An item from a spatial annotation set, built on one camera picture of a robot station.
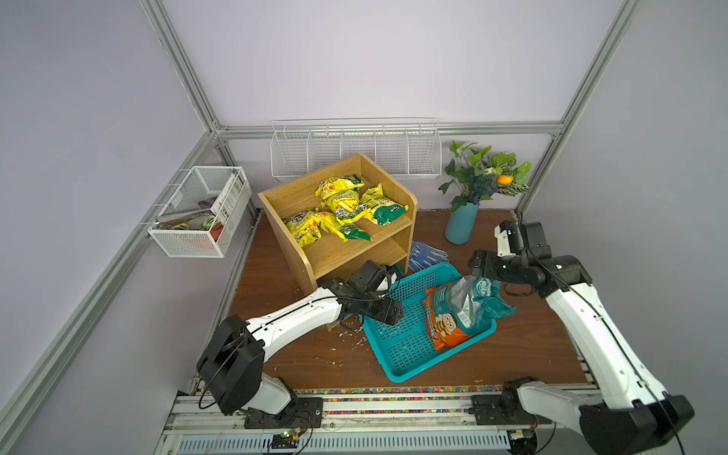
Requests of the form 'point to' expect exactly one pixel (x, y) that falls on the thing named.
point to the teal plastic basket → (407, 348)
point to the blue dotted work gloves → (423, 256)
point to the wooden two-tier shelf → (330, 256)
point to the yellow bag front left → (305, 227)
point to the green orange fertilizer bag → (459, 308)
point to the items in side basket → (197, 220)
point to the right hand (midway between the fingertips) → (483, 262)
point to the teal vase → (461, 224)
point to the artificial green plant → (478, 174)
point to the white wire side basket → (232, 190)
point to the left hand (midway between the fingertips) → (391, 313)
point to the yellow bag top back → (332, 185)
